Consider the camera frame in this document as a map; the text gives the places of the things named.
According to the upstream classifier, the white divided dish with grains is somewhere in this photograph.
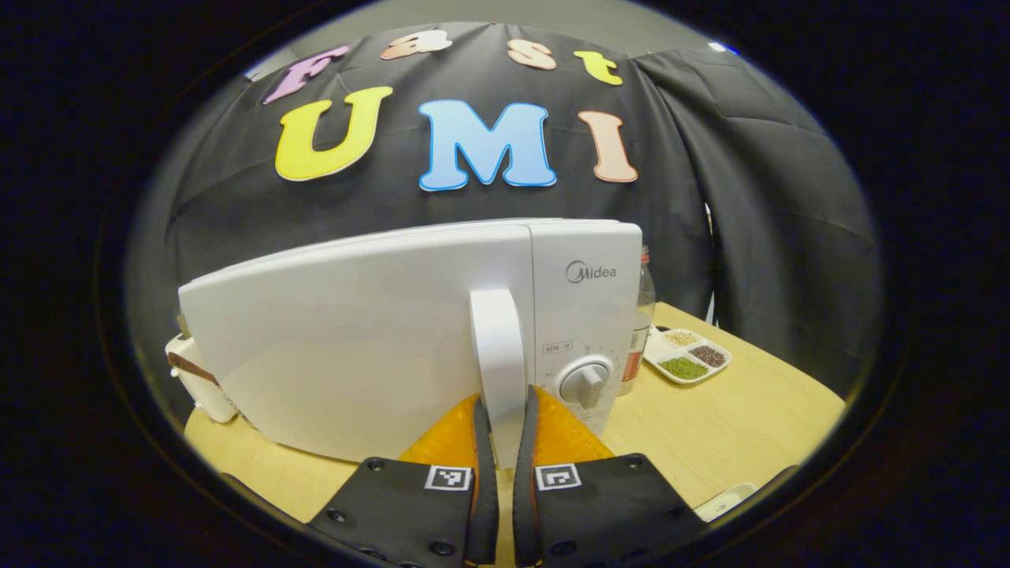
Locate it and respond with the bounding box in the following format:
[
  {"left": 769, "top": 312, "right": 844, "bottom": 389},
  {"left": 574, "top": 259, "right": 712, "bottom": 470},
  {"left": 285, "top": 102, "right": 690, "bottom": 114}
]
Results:
[{"left": 643, "top": 327, "right": 732, "bottom": 386}]

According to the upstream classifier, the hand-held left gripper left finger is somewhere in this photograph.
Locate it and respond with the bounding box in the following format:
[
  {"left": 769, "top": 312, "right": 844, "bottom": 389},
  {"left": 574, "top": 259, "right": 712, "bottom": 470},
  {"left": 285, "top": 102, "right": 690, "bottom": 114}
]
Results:
[{"left": 308, "top": 390, "right": 499, "bottom": 568}]

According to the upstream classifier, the pale green square plate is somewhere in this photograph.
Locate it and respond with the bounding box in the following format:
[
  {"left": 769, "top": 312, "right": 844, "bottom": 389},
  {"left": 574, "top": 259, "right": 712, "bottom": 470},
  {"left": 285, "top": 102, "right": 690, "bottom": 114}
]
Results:
[{"left": 694, "top": 483, "right": 758, "bottom": 523}]

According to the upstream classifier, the black backdrop cloth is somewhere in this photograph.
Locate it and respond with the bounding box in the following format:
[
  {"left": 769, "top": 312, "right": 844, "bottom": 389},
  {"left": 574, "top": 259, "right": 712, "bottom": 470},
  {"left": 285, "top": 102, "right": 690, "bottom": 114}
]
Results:
[{"left": 126, "top": 22, "right": 883, "bottom": 411}]

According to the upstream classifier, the white microwave oven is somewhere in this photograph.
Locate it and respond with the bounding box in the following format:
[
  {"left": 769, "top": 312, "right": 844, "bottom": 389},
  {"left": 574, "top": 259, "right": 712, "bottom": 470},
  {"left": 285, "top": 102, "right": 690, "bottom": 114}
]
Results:
[{"left": 178, "top": 219, "right": 644, "bottom": 466}]

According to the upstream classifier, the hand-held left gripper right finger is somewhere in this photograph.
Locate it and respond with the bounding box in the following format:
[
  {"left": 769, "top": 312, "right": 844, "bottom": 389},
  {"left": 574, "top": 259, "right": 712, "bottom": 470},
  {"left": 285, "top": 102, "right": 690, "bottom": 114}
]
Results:
[{"left": 513, "top": 384, "right": 707, "bottom": 568}]

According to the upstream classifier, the white toaster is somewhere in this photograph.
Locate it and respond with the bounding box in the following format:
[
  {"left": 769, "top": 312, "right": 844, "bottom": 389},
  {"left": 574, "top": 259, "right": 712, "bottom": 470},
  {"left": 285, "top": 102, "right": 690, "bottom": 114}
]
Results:
[{"left": 164, "top": 316, "right": 238, "bottom": 424}]

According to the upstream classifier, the clear plastic bottle red label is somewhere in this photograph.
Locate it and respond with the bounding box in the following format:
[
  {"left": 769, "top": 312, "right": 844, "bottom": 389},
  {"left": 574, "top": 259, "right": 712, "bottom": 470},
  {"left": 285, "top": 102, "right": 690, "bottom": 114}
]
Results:
[{"left": 619, "top": 245, "right": 657, "bottom": 397}]

